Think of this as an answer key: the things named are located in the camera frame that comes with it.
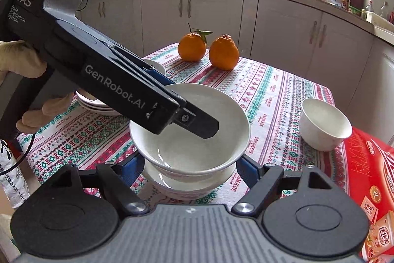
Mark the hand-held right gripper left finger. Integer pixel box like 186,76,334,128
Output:
29,151,150,216

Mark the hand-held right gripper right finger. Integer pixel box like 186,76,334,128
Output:
231,155,339,218

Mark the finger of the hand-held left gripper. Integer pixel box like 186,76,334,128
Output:
106,41,219,140
142,60,169,87

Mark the white bowl pink floral print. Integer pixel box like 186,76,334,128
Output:
129,83,251,183

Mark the person's left hand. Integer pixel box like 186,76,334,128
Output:
0,39,76,130

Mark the orange with green leaves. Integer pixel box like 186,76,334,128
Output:
178,23,213,63

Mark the bumpy orange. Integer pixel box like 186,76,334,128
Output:
209,34,240,71

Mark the patterned red green tablecloth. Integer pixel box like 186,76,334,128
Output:
17,43,350,211

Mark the plain white ceramic bowl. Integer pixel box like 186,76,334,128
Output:
299,97,353,152

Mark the red printed carton box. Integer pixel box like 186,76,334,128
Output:
342,126,394,263

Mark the white printed sack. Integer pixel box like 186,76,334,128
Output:
0,140,30,209

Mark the white kitchen cabinet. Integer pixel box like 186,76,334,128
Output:
75,0,394,140

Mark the white plastic container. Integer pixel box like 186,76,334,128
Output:
366,12,394,33

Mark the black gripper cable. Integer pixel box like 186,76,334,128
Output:
0,134,35,175

